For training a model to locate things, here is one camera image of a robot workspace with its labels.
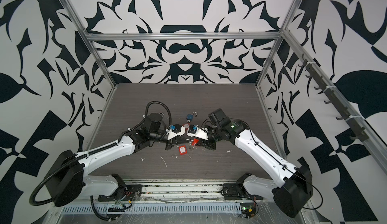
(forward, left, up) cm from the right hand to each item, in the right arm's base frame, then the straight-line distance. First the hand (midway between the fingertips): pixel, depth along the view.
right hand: (197, 139), depth 73 cm
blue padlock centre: (+24, +5, -17) cm, 30 cm away
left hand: (0, +4, +1) cm, 4 cm away
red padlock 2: (+1, +8, -16) cm, 18 cm away
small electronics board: (-27, -23, -19) cm, 40 cm away
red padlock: (-2, +1, +2) cm, 3 cm away
